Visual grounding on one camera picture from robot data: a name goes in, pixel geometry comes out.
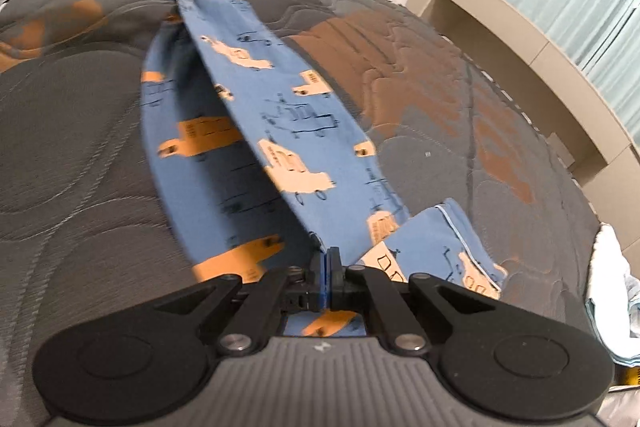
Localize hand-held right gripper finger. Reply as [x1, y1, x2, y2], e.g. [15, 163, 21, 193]
[150, 251, 327, 355]
[327, 248, 497, 355]

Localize blue printed pants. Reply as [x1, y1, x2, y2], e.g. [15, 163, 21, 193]
[140, 0, 508, 339]

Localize white folded towel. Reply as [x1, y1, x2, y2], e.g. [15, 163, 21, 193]
[584, 222, 640, 367]

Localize beige window bench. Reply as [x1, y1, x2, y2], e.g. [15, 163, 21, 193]
[420, 0, 640, 228]

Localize yellow black object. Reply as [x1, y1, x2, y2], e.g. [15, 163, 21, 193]
[612, 364, 640, 389]

